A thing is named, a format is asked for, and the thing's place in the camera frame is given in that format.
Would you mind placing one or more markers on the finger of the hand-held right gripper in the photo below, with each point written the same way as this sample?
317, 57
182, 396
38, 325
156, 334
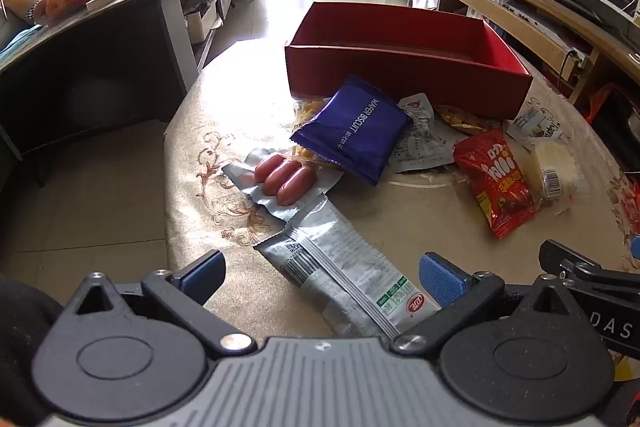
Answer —
565, 259
636, 247

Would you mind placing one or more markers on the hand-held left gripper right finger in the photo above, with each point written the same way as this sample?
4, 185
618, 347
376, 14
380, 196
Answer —
442, 279

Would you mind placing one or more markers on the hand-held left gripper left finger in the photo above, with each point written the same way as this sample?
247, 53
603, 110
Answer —
202, 272

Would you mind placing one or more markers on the clear packet with cream cake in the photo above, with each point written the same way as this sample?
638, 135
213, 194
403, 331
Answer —
547, 162

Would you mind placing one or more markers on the red snack packet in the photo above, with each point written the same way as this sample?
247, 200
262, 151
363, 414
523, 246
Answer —
495, 182

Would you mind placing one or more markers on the long silver and white packet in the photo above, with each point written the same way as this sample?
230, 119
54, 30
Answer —
325, 257

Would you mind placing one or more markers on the vacuum-packed sausage pack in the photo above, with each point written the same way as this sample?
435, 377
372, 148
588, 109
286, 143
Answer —
280, 177

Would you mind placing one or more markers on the green and white snack packet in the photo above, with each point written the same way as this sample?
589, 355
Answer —
537, 124

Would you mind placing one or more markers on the silver packet with round logo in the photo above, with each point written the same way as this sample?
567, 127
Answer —
420, 142

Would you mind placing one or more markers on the orange snack packet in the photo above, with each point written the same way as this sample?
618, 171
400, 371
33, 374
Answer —
465, 119

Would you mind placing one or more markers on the purple wafer biscuit packet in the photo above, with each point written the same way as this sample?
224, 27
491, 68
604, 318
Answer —
355, 127

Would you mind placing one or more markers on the clear bag of yellow crisps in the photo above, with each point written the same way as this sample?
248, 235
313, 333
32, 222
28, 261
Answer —
307, 109

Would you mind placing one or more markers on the red cardboard box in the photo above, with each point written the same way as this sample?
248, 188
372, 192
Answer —
400, 72

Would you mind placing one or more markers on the beige floral tablecloth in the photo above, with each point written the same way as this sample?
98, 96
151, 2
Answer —
425, 217

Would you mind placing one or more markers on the orange plastic bag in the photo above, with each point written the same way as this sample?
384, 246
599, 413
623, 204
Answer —
602, 104

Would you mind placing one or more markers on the white media player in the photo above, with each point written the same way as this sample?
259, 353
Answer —
540, 32

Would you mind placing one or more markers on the dark long coffee table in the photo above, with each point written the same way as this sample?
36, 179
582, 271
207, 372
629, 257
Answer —
100, 57

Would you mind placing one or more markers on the open cardboard box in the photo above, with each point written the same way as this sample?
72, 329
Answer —
200, 24

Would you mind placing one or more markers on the bag of oranges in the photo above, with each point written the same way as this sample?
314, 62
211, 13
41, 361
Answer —
50, 7

